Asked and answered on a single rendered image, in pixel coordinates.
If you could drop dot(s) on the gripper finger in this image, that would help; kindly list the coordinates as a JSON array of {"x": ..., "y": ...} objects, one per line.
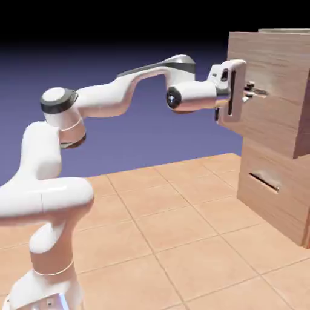
[
  {"x": 247, "y": 97},
  {"x": 250, "y": 86}
]

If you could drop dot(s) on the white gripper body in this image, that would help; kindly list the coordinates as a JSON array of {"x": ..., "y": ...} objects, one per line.
[{"x": 238, "y": 96}]

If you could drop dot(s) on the large wood drawer front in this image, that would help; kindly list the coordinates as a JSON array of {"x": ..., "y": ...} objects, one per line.
[{"x": 271, "y": 60}]

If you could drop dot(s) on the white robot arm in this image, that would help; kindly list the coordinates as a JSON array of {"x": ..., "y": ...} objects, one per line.
[{"x": 53, "y": 193}]

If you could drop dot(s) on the small wood drawer front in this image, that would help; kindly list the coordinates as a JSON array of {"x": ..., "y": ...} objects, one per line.
[{"x": 278, "y": 213}]

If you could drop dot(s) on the light wood cabinet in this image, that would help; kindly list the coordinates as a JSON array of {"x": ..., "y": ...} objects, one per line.
[{"x": 306, "y": 227}]

